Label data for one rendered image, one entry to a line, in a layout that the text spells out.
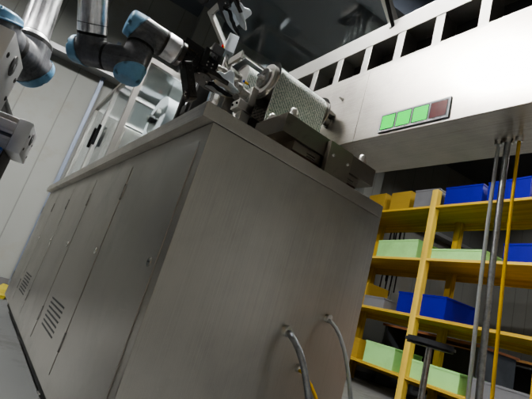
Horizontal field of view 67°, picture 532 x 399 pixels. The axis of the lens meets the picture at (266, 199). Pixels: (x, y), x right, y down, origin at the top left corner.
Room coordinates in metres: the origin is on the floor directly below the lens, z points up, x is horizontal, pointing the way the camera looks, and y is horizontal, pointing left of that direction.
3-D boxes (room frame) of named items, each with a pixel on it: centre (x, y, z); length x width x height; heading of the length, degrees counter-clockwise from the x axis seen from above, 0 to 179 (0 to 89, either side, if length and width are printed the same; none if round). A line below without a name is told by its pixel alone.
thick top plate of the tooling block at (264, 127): (1.20, -0.11, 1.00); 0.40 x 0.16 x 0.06; 123
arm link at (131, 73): (0.98, 0.46, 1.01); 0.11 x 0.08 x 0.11; 83
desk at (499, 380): (5.34, -2.78, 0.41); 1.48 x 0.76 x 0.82; 24
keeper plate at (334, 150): (1.13, -0.18, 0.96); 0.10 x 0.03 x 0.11; 123
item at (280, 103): (1.28, -0.02, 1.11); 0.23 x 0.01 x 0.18; 123
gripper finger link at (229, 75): (1.10, 0.21, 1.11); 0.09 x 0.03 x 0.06; 114
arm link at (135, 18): (0.98, 0.45, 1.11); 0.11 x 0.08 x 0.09; 123
